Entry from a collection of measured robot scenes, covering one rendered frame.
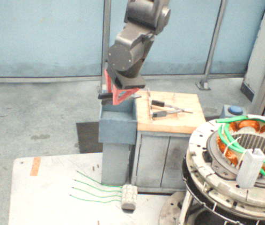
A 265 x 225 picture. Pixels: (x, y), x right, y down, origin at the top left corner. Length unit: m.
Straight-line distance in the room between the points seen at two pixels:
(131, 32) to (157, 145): 0.42
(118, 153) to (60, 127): 1.71
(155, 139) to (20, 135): 1.80
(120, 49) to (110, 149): 0.44
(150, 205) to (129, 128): 0.28
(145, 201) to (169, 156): 0.18
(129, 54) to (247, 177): 0.35
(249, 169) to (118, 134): 0.41
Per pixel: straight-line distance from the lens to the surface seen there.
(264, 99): 1.33
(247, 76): 3.53
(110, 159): 1.10
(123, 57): 0.71
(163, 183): 1.14
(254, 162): 0.75
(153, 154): 1.05
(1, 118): 2.92
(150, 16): 0.74
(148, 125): 0.97
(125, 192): 1.11
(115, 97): 0.85
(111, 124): 0.98
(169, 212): 1.10
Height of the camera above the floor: 1.62
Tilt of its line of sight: 37 degrees down
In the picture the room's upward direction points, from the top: 7 degrees clockwise
